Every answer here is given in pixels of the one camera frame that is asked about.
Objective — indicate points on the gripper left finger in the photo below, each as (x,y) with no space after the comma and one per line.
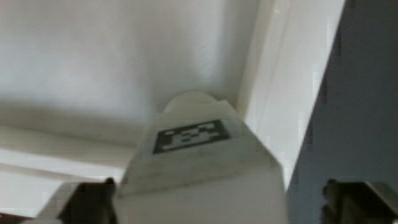
(89,208)

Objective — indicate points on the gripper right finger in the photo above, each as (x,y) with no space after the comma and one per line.
(361,203)

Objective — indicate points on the white table leg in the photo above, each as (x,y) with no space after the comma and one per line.
(205,177)

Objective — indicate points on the white square tabletop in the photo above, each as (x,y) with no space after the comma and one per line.
(102,56)

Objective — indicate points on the white U-shaped obstacle fence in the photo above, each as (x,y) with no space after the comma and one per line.
(43,158)

